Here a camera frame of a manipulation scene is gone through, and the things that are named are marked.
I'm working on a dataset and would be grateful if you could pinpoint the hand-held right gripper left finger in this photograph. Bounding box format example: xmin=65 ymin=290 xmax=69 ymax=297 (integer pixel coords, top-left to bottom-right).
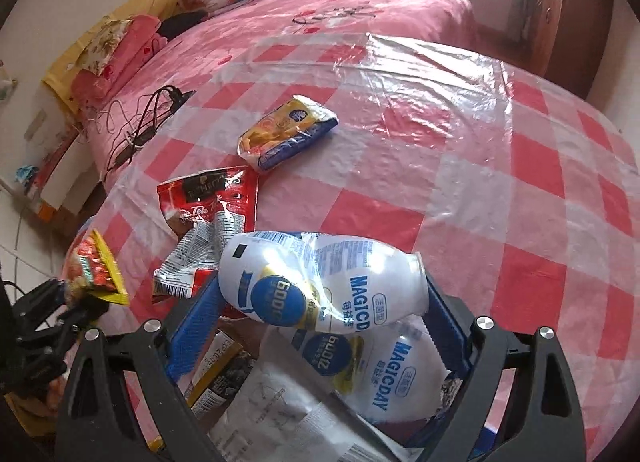
xmin=55 ymin=272 xmax=226 ymax=462

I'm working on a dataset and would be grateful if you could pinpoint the wall socket strip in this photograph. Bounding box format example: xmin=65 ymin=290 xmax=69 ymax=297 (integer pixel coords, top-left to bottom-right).
xmin=25 ymin=110 xmax=48 ymax=140

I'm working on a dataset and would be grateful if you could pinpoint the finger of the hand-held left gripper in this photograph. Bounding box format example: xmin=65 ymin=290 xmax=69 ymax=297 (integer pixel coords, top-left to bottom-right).
xmin=45 ymin=298 xmax=110 ymax=337
xmin=20 ymin=279 xmax=68 ymax=310

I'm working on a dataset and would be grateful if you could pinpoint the black clothing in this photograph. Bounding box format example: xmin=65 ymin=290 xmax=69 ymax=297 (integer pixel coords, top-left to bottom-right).
xmin=157 ymin=12 xmax=208 ymax=40

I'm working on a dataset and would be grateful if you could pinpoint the folded pink blanket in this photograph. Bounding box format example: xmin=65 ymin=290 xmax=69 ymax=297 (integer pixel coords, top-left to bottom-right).
xmin=70 ymin=14 xmax=168 ymax=107

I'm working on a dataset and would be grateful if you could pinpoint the black power adapter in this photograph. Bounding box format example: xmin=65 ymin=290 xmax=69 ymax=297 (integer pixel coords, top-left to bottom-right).
xmin=160 ymin=86 xmax=196 ymax=107

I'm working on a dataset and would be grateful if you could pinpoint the pink bed blanket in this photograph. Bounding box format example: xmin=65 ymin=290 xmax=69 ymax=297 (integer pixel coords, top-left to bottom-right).
xmin=75 ymin=0 xmax=476 ymax=183

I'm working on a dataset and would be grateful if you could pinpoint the black cable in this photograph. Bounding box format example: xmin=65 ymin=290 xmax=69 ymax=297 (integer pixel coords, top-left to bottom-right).
xmin=107 ymin=86 xmax=173 ymax=177

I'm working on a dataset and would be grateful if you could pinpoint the clear plastic wall bag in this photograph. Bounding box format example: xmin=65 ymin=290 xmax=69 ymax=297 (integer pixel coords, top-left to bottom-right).
xmin=0 ymin=62 xmax=16 ymax=102

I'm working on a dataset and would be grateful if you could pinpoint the black yellow coffee packet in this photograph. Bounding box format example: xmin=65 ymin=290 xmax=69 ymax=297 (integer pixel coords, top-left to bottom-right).
xmin=185 ymin=332 xmax=258 ymax=415

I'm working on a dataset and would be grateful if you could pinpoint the red tea packet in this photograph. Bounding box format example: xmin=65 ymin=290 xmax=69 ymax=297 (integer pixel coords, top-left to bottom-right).
xmin=151 ymin=167 xmax=261 ymax=300

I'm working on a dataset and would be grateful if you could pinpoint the pink checked tablecloth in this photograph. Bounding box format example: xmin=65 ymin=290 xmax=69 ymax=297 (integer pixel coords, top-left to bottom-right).
xmin=62 ymin=32 xmax=640 ymax=462

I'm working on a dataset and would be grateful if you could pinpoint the white cable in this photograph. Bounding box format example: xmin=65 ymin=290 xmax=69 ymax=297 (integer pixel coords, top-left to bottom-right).
xmin=75 ymin=99 xmax=136 ymax=153

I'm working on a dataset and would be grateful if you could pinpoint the white and blue plastic bag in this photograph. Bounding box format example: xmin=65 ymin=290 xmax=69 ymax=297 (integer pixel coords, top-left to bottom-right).
xmin=270 ymin=319 xmax=463 ymax=425
xmin=218 ymin=231 xmax=430 ymax=335

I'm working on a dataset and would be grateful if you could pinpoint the yellow and red snack packet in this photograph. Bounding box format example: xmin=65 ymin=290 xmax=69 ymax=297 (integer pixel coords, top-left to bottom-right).
xmin=65 ymin=228 xmax=131 ymax=306

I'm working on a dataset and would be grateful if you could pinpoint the floral pillow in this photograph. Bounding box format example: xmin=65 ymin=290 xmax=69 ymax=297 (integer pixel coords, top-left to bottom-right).
xmin=80 ymin=19 xmax=133 ymax=76

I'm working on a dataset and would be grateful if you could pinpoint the wooden cabinet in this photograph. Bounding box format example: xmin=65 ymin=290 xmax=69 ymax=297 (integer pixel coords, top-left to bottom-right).
xmin=527 ymin=0 xmax=616 ymax=97

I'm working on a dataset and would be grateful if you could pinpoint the white nightstand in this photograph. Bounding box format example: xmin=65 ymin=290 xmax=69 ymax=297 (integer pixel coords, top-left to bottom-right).
xmin=30 ymin=112 xmax=96 ymax=215

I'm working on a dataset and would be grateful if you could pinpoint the large grey white wipes packet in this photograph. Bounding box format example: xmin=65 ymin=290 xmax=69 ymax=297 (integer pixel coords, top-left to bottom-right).
xmin=207 ymin=357 xmax=401 ymax=462

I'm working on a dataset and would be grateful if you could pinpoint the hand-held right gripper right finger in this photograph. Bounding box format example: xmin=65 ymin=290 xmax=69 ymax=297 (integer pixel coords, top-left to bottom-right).
xmin=425 ymin=272 xmax=586 ymax=462

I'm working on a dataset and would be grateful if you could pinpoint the yellow and blue snack packet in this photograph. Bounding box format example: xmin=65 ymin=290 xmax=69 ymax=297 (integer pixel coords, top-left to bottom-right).
xmin=236 ymin=95 xmax=339 ymax=173

